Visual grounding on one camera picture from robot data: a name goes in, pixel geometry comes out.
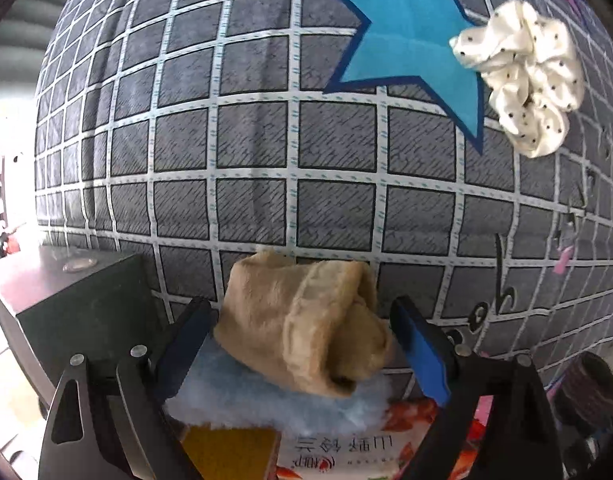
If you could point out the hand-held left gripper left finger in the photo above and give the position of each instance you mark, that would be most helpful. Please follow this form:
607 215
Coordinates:
186 350

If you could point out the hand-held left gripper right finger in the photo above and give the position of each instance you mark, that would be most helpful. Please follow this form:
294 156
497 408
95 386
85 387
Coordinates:
421 355

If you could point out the light blue fluffy cloth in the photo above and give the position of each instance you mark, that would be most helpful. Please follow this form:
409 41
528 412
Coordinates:
226 395

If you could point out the dark storage box white inside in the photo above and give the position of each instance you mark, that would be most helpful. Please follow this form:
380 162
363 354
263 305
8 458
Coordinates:
86 310

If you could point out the brown knitted hair band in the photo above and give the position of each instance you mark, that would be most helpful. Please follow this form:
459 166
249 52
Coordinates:
583 390

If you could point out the white dotted scrunchie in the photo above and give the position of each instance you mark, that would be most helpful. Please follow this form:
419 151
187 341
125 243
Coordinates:
526 70

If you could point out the red patterned box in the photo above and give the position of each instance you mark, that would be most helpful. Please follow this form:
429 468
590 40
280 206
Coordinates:
231 452

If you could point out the orange white tissue pack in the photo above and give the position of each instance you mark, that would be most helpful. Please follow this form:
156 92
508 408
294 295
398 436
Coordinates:
346 450

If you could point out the grey checked star blanket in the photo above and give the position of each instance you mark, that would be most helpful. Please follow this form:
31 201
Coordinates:
236 135

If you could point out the grey curtain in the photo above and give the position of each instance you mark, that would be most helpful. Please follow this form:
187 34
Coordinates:
21 20

